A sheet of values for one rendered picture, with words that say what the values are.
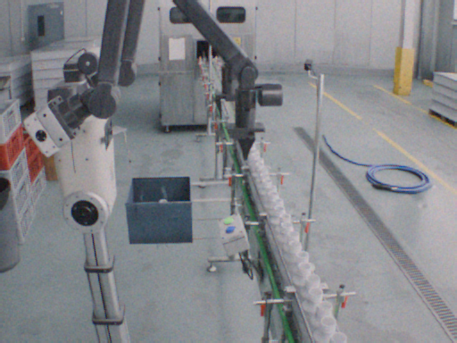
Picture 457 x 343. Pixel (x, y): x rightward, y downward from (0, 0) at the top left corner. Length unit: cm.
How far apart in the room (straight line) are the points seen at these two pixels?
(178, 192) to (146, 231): 35
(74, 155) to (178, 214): 82
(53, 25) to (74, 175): 1074
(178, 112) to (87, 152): 493
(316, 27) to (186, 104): 657
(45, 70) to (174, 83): 280
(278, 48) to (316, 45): 107
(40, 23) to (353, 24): 845
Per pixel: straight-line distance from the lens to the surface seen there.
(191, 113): 627
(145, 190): 236
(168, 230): 211
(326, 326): 102
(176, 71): 616
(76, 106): 119
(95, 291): 171
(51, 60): 799
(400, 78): 1021
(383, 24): 1282
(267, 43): 1183
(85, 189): 144
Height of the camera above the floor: 183
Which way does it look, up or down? 22 degrees down
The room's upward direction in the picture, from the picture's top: 1 degrees clockwise
